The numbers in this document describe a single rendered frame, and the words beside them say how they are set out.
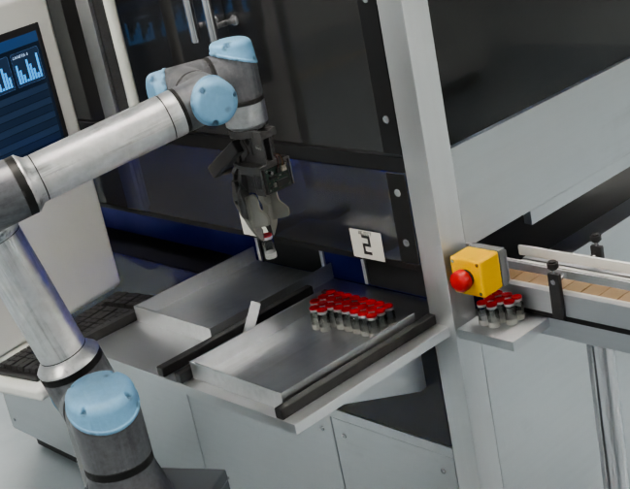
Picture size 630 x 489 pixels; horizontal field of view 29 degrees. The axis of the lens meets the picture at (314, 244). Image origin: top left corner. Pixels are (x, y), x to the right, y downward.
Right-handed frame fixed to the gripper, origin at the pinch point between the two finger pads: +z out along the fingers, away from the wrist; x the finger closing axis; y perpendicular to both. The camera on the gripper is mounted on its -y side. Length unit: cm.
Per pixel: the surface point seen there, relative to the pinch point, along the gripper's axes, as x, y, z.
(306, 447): 22, -30, 66
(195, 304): 7.0, -38.2, 25.0
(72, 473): 23, -154, 113
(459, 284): 18.5, 28.3, 13.8
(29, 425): 21, -171, 100
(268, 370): -6.7, 1.2, 25.1
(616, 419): 38, 44, 47
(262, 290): 18.3, -28.9, 25.0
